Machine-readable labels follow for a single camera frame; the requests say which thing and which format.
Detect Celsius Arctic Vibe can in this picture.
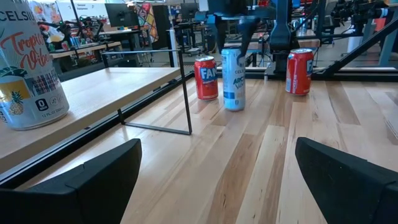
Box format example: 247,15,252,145
221,47,246,112

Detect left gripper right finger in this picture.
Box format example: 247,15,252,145
294,136,398,224

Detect black monitor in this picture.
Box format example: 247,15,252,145
104,2,141,29

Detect wooden workbench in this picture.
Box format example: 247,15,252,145
49,42,123,60

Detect colourful art poster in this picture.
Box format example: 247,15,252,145
133,1,159,44

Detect Celsius Tropical Vibe can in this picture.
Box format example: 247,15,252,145
0,0,70,131

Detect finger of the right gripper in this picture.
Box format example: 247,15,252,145
215,18,229,54
238,17,261,62

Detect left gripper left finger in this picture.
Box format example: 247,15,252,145
0,139,143,224

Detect wooden shelf black metal legs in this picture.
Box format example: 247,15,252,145
0,49,193,175

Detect red Fanta can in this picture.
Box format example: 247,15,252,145
194,55,219,101
285,48,315,96

